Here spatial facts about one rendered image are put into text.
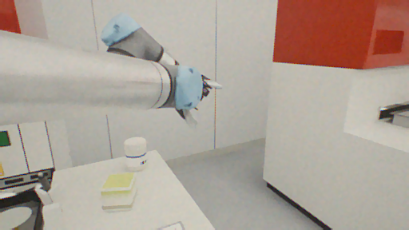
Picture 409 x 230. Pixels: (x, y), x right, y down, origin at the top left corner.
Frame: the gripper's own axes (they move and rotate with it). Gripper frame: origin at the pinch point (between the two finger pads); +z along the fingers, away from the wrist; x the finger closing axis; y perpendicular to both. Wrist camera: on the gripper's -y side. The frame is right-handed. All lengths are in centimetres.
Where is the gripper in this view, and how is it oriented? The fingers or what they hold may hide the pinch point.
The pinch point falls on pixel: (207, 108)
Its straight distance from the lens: 71.7
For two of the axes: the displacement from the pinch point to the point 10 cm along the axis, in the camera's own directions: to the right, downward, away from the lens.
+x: 5.4, -8.3, 1.2
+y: 6.0, 2.9, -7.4
